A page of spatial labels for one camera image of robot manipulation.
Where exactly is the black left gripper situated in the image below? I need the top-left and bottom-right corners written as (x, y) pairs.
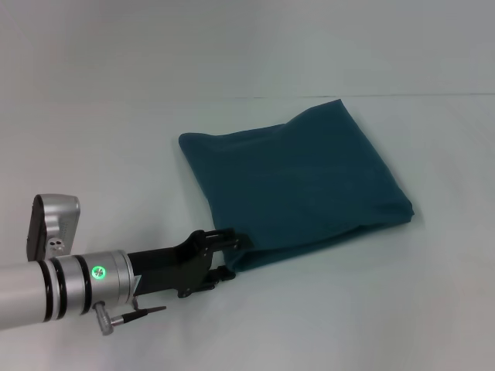
top-left (126, 228), bottom-right (255, 300)

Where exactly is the blue t-shirt with FREE print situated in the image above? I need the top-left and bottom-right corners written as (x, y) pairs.
top-left (178, 98), bottom-right (418, 274)

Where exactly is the dark left gripper cable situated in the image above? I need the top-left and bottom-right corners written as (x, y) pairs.
top-left (92, 295), bottom-right (168, 338)

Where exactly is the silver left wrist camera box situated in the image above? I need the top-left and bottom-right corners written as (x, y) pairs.
top-left (26, 193), bottom-right (82, 262)

